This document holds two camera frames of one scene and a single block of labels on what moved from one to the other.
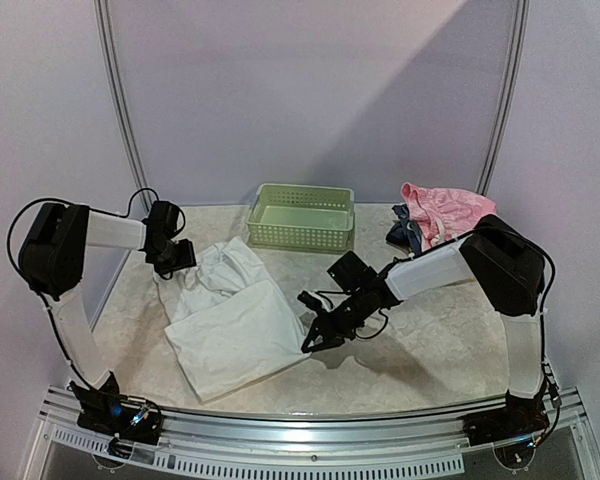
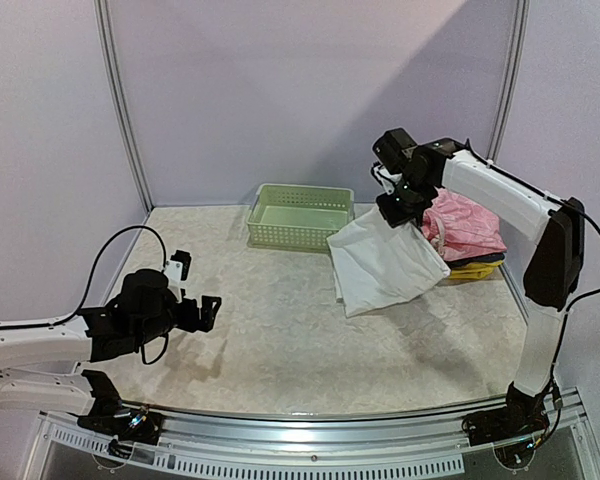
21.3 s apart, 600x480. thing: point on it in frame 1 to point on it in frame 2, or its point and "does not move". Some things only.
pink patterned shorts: (444, 215) does not move
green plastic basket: (301, 217) does not move
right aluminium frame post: (510, 96) does not move
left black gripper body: (172, 258) to (189, 322)
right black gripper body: (333, 323) to (400, 210)
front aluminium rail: (214, 447) does not move
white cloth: (231, 325) to (376, 265)
